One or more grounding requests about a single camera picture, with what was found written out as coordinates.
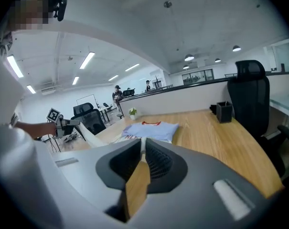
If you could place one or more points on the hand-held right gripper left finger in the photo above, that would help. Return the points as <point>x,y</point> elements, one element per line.
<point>87,170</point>

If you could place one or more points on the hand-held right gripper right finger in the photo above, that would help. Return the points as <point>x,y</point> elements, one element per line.
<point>206,199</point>

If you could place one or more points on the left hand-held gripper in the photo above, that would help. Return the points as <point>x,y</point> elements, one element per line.
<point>53,115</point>

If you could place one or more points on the white and blue raglan shirt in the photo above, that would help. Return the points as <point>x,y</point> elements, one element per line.
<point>153,131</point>

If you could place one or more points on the person's left forearm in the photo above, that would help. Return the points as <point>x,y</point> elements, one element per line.
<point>36,129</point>

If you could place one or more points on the black equipment pile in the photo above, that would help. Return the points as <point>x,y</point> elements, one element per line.
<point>70,137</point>

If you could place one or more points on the black mesh office chair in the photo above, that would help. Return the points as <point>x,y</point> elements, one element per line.
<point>89,120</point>

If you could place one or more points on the whiteboard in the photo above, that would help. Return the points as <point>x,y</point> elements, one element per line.
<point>85,100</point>

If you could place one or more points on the potted white flower plant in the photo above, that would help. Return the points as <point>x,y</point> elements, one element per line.
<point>132,111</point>

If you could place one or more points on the black office chair with headrest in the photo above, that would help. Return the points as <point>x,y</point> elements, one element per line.
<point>128,93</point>

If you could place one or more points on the row of ceiling tube lights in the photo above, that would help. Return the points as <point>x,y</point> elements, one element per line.
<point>87,59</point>

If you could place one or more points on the black pen holder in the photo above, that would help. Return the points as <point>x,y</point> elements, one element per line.
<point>224,112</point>

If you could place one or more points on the black pouch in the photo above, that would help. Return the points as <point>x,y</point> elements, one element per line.
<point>213,108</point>

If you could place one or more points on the white desk partition black trim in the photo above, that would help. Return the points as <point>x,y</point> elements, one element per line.
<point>170,101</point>

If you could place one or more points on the black high-back office chair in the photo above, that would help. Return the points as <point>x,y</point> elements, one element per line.
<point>249,99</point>

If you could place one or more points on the black framed glass doors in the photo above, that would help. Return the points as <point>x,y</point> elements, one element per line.
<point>196,76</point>

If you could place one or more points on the light blue glass desk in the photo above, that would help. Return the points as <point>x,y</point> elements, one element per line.
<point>285,104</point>

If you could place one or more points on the pendant ceiling lamp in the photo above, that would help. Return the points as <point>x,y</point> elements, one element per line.
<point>217,60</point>
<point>186,67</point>
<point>236,48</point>
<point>189,57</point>

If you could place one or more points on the ceiling smoke detector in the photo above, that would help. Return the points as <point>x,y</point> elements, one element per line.
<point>167,4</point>

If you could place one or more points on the black head-mounted camera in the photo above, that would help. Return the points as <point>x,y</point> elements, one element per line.
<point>61,8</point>

